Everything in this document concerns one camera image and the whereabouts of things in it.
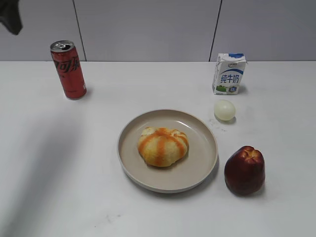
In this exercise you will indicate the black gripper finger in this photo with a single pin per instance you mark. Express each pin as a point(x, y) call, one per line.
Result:
point(10, 16)

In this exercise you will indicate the orange striped bread bun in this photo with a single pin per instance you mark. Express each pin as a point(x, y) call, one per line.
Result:
point(161, 146)

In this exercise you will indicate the beige round plate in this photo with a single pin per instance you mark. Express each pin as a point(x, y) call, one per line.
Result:
point(185, 174)

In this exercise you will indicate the red cola can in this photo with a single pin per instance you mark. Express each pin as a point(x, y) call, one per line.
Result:
point(66, 60)

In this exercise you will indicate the white blue milk carton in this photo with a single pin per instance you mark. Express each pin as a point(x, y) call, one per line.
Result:
point(228, 73)

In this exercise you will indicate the white egg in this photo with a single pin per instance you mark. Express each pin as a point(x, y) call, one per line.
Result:
point(224, 110)

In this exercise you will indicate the dark red apple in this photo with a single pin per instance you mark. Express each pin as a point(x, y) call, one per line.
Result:
point(245, 171)

